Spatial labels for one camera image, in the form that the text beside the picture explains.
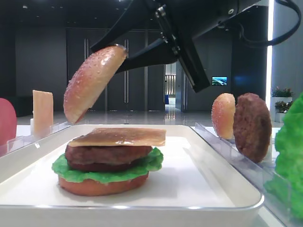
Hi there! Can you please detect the upright green lettuce leaf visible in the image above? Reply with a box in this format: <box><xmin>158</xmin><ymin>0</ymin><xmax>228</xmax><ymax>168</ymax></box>
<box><xmin>265</xmin><ymin>94</ymin><xmax>303</xmax><ymax>219</ymax></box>

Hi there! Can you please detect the clear right long rail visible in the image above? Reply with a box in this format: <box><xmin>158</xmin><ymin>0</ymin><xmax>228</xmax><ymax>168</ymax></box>
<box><xmin>195</xmin><ymin>122</ymin><xmax>303</xmax><ymax>227</ymax></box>

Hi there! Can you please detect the upright orange cheese slice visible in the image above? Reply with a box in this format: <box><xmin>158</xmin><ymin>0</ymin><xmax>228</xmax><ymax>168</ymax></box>
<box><xmin>33</xmin><ymin>90</ymin><xmax>53</xmax><ymax>137</ymax></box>

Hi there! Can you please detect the potted flowers white planter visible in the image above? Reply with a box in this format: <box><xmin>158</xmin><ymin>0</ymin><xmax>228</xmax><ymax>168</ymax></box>
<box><xmin>270</xmin><ymin>87</ymin><xmax>293</xmax><ymax>122</ymax></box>

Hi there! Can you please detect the wall screen display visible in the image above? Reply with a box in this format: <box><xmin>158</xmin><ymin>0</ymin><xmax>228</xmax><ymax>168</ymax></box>
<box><xmin>212</xmin><ymin>77</ymin><xmax>227</xmax><ymax>86</ymax></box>

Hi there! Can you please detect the orange cheese slice on burger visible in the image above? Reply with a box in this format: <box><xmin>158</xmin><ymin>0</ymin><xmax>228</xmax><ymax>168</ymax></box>
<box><xmin>68</xmin><ymin>128</ymin><xmax>166</xmax><ymax>147</ymax></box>

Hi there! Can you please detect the clear long rail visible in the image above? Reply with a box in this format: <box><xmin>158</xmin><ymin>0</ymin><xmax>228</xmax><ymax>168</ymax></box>
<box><xmin>195</xmin><ymin>122</ymin><xmax>303</xmax><ymax>227</ymax></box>
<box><xmin>0</xmin><ymin>122</ymin><xmax>69</xmax><ymax>157</ymax></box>

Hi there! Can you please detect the bottom bun on tray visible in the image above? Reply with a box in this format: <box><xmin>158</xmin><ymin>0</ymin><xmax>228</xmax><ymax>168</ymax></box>
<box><xmin>58</xmin><ymin>174</ymin><xmax>149</xmax><ymax>196</ymax></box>

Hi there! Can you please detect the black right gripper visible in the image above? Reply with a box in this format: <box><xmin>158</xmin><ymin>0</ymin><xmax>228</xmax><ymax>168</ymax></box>
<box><xmin>90</xmin><ymin>0</ymin><xmax>256</xmax><ymax>93</ymax></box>

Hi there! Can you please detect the green lettuce leaf on burger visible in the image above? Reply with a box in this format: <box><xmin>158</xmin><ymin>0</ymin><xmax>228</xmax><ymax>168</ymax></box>
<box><xmin>52</xmin><ymin>148</ymin><xmax>163</xmax><ymax>183</ymax></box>

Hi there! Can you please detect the upright red tomato slice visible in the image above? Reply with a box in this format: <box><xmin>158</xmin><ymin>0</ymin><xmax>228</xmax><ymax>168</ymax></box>
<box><xmin>0</xmin><ymin>98</ymin><xmax>17</xmax><ymax>145</ymax></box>

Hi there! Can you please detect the white rectangular metal tray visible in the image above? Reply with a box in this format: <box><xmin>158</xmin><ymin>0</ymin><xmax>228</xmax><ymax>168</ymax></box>
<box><xmin>0</xmin><ymin>124</ymin><xmax>264</xmax><ymax>227</ymax></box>

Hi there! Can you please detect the upright brown meat patty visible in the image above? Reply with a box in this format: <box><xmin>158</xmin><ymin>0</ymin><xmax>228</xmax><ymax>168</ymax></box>
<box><xmin>233</xmin><ymin>93</ymin><xmax>272</xmax><ymax>163</ymax></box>

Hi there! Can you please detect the sesame bun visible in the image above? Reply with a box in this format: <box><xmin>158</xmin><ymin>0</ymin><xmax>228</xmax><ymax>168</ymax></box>
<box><xmin>211</xmin><ymin>93</ymin><xmax>235</xmax><ymax>140</ymax></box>
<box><xmin>63</xmin><ymin>45</ymin><xmax>127</xmax><ymax>124</ymax></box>

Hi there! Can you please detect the brown meat patty on burger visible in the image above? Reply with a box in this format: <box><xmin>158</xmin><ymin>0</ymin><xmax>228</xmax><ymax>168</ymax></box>
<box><xmin>65</xmin><ymin>146</ymin><xmax>152</xmax><ymax>165</ymax></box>

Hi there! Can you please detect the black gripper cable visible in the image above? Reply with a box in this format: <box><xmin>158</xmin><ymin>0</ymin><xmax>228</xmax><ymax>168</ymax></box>
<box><xmin>238</xmin><ymin>0</ymin><xmax>301</xmax><ymax>47</ymax></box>

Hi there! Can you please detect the clear left long rail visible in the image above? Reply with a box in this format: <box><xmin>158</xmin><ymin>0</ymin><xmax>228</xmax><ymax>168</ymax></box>
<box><xmin>0</xmin><ymin>122</ymin><xmax>69</xmax><ymax>157</ymax></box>

